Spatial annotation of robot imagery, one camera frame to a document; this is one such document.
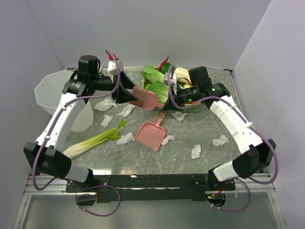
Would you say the aluminium frame rail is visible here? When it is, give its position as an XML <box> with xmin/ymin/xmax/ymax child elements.
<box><xmin>13</xmin><ymin>174</ymin><xmax>286</xmax><ymax>229</ymax></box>

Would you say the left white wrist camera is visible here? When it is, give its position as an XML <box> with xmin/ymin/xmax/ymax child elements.
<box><xmin>107</xmin><ymin>60</ymin><xmax>123</xmax><ymax>77</ymax></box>

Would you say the paper scrap behind celery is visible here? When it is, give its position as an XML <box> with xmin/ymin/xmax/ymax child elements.
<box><xmin>116</xmin><ymin>104</ymin><xmax>136</xmax><ymax>118</ymax></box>

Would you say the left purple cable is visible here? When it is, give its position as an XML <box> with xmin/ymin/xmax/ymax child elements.
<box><xmin>32</xmin><ymin>49</ymin><xmax>121</xmax><ymax>191</ymax></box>

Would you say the dark green leafy vegetable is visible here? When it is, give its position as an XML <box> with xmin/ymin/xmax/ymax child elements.
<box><xmin>160</xmin><ymin>62</ymin><xmax>171</xmax><ymax>74</ymax></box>

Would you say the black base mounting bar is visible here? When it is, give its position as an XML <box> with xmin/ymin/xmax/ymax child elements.
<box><xmin>66</xmin><ymin>174</ymin><xmax>235</xmax><ymax>203</ymax></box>

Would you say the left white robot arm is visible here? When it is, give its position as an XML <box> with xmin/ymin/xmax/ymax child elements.
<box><xmin>23</xmin><ymin>51</ymin><xmax>137</xmax><ymax>192</ymax></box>

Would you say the green plastic tray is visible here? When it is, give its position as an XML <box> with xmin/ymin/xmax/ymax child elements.
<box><xmin>141</xmin><ymin>67</ymin><xmax>201</xmax><ymax>110</ymax></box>

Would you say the large paper scrap by bin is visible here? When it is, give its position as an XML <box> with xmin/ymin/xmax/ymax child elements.
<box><xmin>93</xmin><ymin>98</ymin><xmax>117</xmax><ymax>112</ymax></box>

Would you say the purple cable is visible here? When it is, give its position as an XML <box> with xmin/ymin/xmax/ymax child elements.
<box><xmin>32</xmin><ymin>49</ymin><xmax>121</xmax><ymax>191</ymax></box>
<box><xmin>166</xmin><ymin>71</ymin><xmax>279</xmax><ymax>213</ymax></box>

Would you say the pink hand brush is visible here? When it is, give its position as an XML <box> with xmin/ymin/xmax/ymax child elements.
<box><xmin>129</xmin><ymin>86</ymin><xmax>164</xmax><ymax>110</ymax></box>

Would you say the paper scrap left of dustpan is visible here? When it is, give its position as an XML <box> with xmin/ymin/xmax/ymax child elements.
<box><xmin>116</xmin><ymin>132</ymin><xmax>135</xmax><ymax>145</ymax></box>

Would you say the paper scrap near tray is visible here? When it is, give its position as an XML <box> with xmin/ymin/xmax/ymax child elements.
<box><xmin>171</xmin><ymin>111</ymin><xmax>188</xmax><ymax>122</ymax></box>

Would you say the paper scrap front centre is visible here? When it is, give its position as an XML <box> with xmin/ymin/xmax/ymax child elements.
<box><xmin>191</xmin><ymin>145</ymin><xmax>201</xmax><ymax>159</ymax></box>

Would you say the pink plastic dustpan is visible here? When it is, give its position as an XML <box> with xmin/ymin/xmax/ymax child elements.
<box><xmin>134</xmin><ymin>113</ymin><xmax>166</xmax><ymax>151</ymax></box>

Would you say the translucent white trash bin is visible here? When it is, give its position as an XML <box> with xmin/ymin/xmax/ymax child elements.
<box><xmin>34</xmin><ymin>70</ymin><xmax>94</xmax><ymax>132</ymax></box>

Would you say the paper scrap above celery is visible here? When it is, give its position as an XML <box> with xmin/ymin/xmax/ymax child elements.
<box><xmin>101</xmin><ymin>114</ymin><xmax>113</xmax><ymax>128</ymax></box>

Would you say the paper scrap beside dustpan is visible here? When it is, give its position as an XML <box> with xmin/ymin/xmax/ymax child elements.
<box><xmin>162</xmin><ymin>135</ymin><xmax>175</xmax><ymax>146</ymax></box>

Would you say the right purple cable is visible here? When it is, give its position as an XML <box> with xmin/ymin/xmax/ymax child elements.
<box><xmin>166</xmin><ymin>71</ymin><xmax>279</xmax><ymax>213</ymax></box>

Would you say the red chili pepper toy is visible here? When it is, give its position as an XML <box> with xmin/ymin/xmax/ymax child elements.
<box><xmin>157</xmin><ymin>56</ymin><xmax>169</xmax><ymax>72</ymax></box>

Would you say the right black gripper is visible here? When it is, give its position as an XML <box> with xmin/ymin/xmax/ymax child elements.
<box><xmin>163</xmin><ymin>83</ymin><xmax>199</xmax><ymax>112</ymax></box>

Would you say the long green romaine lettuce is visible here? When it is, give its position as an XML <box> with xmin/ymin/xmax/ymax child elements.
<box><xmin>140</xmin><ymin>65</ymin><xmax>164</xmax><ymax>83</ymax></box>

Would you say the front green lettuce head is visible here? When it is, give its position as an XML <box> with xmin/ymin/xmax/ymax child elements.
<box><xmin>144</xmin><ymin>81</ymin><xmax>169</xmax><ymax>104</ymax></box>

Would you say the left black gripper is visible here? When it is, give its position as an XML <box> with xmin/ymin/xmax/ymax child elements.
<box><xmin>91</xmin><ymin>71</ymin><xmax>139</xmax><ymax>104</ymax></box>

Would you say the paper scrap right side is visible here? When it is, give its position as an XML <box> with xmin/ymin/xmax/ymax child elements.
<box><xmin>212</xmin><ymin>135</ymin><xmax>229</xmax><ymax>146</ymax></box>

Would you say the yellow leaf napa cabbage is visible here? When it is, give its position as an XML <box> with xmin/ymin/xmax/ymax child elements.
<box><xmin>174</xmin><ymin>67</ymin><xmax>191</xmax><ymax>83</ymax></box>

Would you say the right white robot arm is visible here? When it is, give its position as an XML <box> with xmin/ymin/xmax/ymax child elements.
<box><xmin>163</xmin><ymin>65</ymin><xmax>278</xmax><ymax>190</ymax></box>

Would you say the celery stalk toy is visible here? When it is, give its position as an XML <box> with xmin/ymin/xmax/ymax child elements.
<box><xmin>63</xmin><ymin>120</ymin><xmax>127</xmax><ymax>159</ymax></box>

